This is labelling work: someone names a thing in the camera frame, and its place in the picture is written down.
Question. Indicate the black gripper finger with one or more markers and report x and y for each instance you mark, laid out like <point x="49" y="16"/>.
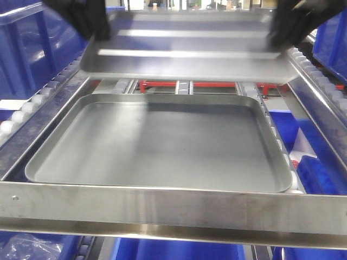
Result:
<point x="89" y="18"/>
<point x="294" y="20"/>

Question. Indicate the small ribbed silver tray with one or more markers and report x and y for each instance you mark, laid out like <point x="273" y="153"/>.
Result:
<point x="200" y="46"/>

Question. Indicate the blue plastic box right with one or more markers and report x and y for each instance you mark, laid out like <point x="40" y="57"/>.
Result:
<point x="330" y="45"/>

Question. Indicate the blue plastic box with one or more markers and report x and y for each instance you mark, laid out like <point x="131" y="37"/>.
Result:
<point x="36" y="44"/>
<point x="330" y="45"/>

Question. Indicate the blue plastic box left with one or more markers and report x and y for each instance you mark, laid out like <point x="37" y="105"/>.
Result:
<point x="36" y="44"/>

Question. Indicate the large grey metal tray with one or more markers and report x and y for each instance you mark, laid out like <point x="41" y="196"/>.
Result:
<point x="203" y="142"/>

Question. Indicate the small bottle in background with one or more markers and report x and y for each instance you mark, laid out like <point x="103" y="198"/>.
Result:
<point x="154" y="7"/>

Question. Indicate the white roller track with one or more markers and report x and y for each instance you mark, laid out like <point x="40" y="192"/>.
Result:
<point x="248" y="89"/>
<point x="184" y="87"/>
<point x="12" y="123"/>
<point x="122" y="86"/>
<point x="326" y="91"/>

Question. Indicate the right white roller track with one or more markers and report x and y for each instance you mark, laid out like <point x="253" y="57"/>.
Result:
<point x="326" y="91"/>

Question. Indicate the centre white roller track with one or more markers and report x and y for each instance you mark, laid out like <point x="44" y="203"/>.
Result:
<point x="184" y="87"/>

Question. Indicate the left white roller track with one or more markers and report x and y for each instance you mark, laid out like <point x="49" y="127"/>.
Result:
<point x="12" y="123"/>

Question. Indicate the blue bin lower right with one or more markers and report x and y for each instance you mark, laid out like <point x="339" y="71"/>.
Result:
<point x="313" y="159"/>

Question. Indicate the blue bin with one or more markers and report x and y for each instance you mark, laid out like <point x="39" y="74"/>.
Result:
<point x="313" y="159"/>
<point x="129" y="248"/>

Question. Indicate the blue bin bottom centre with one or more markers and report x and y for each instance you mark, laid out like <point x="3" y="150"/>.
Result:
<point x="129" y="248"/>

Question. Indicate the clear plastic bag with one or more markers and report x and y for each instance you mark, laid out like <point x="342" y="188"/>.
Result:
<point x="26" y="246"/>

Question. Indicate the red metal floor frame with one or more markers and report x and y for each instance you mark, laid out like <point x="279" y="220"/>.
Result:
<point x="265" y="87"/>

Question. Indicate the stainless steel rack frame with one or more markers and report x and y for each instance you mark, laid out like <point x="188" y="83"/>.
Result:
<point x="290" y="218"/>

